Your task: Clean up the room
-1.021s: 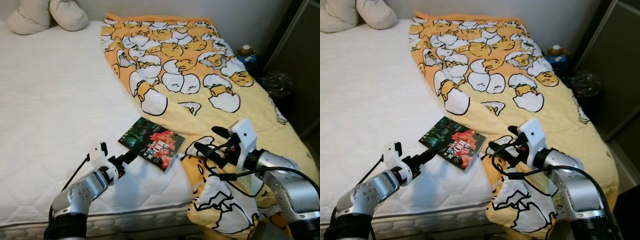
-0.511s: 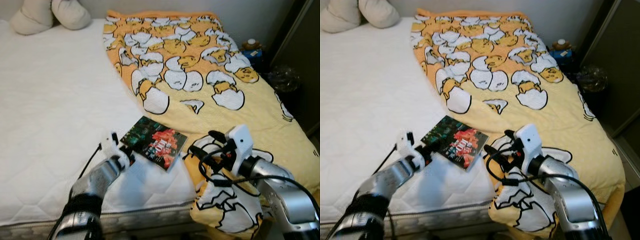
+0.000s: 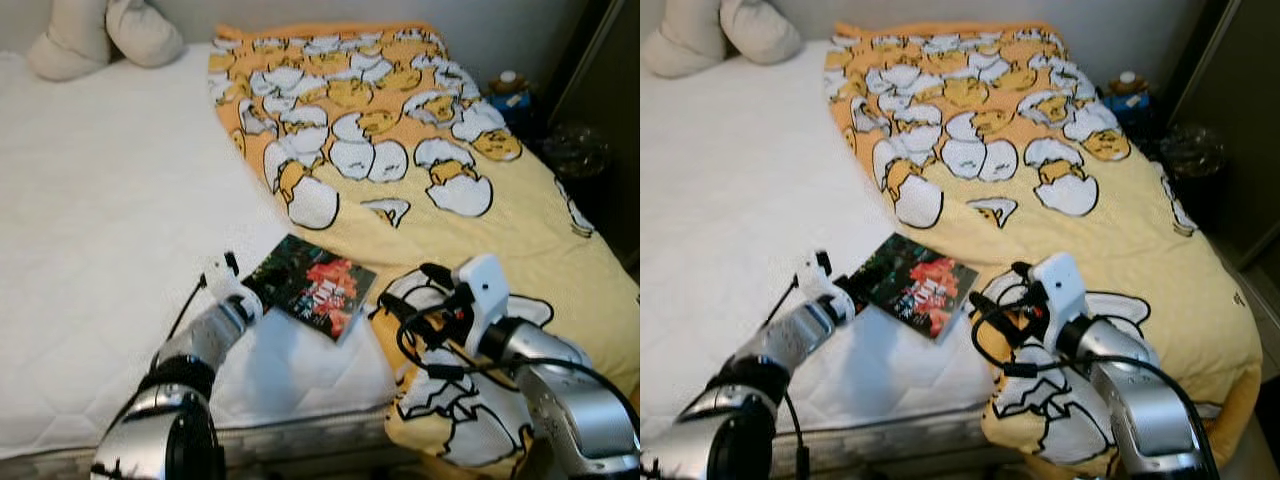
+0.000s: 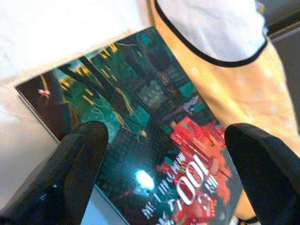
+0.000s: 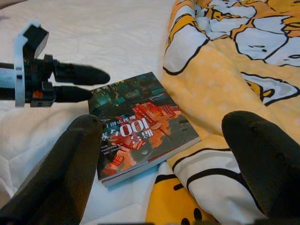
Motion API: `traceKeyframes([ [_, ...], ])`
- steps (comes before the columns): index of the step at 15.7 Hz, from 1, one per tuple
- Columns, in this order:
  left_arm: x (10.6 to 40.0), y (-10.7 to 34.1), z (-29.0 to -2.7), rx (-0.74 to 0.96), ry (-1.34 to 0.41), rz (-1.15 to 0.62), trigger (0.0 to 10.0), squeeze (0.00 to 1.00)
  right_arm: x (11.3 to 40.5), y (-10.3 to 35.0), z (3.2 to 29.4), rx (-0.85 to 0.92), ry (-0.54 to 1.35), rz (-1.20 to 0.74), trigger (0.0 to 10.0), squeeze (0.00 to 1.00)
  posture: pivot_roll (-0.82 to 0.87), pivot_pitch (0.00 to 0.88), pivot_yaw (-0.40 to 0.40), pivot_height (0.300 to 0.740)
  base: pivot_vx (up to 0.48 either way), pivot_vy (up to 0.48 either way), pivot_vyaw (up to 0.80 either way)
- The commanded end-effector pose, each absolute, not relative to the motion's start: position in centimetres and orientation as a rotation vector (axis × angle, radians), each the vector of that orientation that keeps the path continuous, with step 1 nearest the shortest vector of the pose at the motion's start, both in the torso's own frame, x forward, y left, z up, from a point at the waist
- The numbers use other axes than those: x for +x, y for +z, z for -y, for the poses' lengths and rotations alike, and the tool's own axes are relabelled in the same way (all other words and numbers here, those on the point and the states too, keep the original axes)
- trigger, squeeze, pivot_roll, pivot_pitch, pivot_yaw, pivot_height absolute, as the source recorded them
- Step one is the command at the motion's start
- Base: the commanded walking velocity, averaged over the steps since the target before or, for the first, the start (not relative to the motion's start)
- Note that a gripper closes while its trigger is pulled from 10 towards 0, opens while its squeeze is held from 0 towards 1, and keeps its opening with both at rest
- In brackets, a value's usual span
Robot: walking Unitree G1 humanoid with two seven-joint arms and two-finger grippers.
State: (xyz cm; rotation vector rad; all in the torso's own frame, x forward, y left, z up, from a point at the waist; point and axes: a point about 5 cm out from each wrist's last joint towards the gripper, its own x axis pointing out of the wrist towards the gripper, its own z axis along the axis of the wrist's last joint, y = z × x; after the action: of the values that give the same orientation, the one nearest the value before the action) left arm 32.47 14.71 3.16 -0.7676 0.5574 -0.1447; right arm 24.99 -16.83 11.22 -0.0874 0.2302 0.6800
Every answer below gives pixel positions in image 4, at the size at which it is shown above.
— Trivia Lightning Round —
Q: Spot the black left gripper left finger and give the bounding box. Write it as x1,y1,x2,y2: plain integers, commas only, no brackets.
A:
0,120,109,225

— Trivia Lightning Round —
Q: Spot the yellow egg print blanket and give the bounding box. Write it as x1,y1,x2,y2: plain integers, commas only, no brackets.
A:
150,0,300,225

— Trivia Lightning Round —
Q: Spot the dark green red book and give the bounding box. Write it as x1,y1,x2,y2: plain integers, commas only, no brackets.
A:
14,25,244,225

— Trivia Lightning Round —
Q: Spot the white quilted mattress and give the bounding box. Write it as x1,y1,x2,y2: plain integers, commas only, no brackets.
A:
0,0,155,225

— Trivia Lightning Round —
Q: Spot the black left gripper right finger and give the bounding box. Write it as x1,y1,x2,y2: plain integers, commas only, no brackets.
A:
224,123,300,225

